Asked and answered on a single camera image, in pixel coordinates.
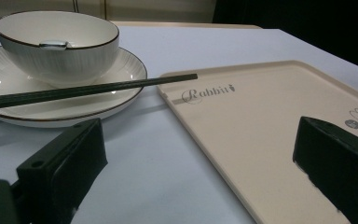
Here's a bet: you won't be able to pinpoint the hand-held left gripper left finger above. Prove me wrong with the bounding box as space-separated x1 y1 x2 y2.
16 118 109 224

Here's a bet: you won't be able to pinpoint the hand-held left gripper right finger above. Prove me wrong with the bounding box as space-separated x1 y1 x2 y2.
292 116 358 224

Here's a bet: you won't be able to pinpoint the white ceramic plate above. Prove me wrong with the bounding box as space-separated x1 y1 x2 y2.
0 46 148 129

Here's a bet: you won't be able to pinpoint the black chopsticks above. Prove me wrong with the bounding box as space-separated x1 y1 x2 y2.
0 73 199 112

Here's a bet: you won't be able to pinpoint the beige plastic tray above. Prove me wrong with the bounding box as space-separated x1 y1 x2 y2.
157 60 358 224

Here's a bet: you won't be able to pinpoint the white ceramic bowl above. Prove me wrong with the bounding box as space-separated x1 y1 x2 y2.
0 10 121 89

